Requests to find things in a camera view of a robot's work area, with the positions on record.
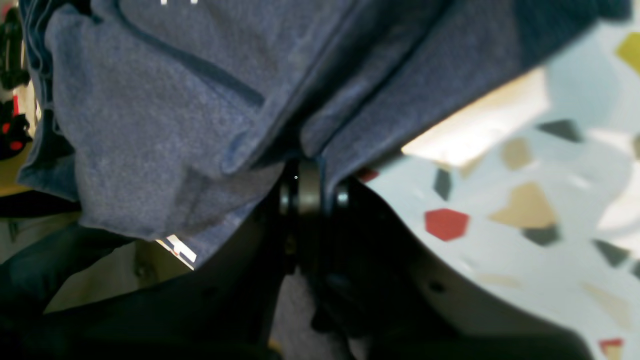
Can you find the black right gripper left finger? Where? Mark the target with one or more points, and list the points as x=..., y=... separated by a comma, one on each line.
x=222, y=310

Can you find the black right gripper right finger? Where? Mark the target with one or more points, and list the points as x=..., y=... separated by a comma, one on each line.
x=373, y=280

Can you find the blue grey T-shirt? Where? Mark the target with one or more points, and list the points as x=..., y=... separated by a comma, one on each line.
x=161, y=118

